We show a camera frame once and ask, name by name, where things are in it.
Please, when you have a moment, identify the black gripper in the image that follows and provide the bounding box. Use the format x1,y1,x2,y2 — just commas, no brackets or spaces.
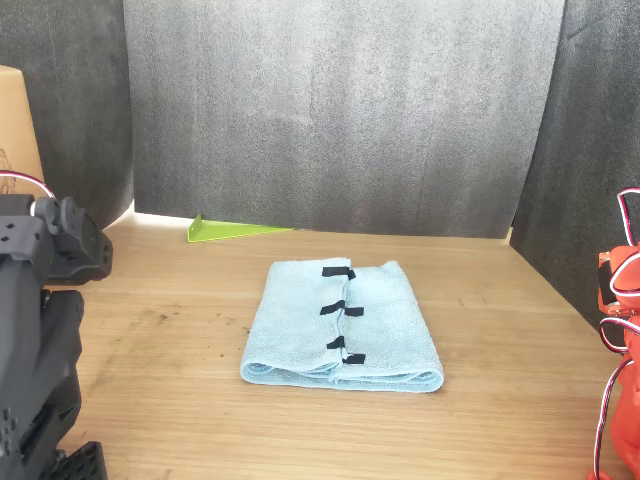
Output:
47,207,115,288

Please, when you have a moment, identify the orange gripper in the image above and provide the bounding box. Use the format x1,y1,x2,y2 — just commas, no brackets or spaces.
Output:
596,243,640,318

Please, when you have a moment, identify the brown cardboard box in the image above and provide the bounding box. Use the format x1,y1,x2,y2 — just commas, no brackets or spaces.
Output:
0,64,46,199

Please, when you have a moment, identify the dark grey foam panel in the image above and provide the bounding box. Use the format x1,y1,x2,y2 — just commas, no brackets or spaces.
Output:
509,0,640,331
0,0,135,231

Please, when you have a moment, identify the light blue towel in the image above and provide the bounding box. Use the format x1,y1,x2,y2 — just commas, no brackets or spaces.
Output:
239,257,446,394

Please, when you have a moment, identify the orange gripper servo cable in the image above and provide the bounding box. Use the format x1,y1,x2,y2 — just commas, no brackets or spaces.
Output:
615,187,640,247

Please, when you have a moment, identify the black arm servo cable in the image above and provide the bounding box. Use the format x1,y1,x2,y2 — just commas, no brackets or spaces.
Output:
0,170,56,202

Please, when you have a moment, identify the lime green plastic bracket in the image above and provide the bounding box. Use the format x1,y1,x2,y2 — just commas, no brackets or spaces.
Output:
187,213,296,245

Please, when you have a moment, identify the orange arm base cable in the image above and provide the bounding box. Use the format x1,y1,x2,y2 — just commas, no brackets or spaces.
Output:
592,319,640,480

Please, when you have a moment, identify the light grey foam panel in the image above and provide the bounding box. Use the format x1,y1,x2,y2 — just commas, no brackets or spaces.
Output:
122,0,569,240

